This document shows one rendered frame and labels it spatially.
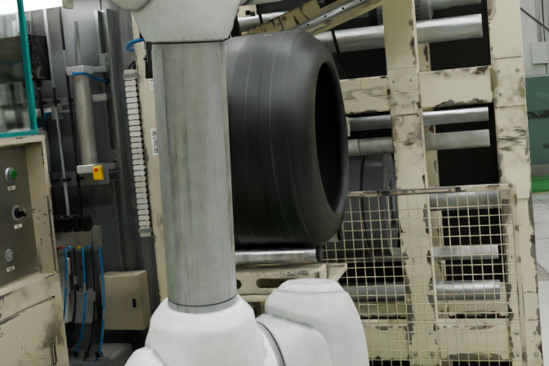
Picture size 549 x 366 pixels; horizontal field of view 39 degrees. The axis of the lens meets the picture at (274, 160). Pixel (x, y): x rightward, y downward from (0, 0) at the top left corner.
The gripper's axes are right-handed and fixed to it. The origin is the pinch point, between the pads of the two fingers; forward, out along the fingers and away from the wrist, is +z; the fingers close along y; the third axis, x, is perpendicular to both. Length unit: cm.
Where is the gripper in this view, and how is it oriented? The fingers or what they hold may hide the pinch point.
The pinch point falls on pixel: (148, 53)
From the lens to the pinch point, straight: 186.3
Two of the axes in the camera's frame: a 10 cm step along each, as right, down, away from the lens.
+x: 9.7, -0.9, 2.2
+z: -1.2, 6.2, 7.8
